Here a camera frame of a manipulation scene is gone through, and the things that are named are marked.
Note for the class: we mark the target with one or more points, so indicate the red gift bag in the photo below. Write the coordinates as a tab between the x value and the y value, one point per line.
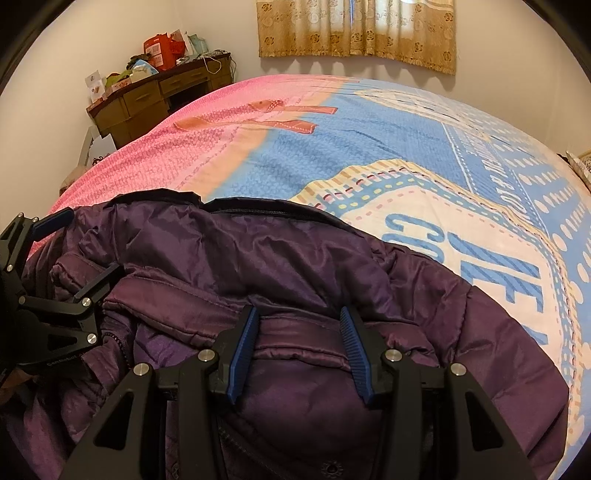
159	48

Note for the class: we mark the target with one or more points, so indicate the beige floral window curtain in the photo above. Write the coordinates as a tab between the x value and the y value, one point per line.
351	41

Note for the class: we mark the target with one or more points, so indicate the green cloth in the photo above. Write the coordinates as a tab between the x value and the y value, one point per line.
117	78

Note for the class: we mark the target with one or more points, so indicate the brown wooden desk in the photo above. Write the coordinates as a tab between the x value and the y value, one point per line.
138	99

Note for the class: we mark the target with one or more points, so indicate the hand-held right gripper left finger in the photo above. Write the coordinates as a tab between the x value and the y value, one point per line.
240	355

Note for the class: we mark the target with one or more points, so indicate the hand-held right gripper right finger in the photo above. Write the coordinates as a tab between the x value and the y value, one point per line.
358	360

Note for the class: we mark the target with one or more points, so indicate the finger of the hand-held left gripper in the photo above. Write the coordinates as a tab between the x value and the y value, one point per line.
55	219
87	290

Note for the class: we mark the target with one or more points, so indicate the bed with pink-blue bedspread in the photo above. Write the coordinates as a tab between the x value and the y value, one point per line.
369	152

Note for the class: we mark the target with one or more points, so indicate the grey patterned pillow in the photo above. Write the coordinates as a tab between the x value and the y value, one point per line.
581	164

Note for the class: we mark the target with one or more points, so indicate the white printed card box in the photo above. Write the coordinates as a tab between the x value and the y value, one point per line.
93	85

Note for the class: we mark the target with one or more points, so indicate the white paper bag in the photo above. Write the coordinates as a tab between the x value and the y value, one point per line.
104	145

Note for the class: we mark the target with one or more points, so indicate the purple quilted jacket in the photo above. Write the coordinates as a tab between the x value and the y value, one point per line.
300	258

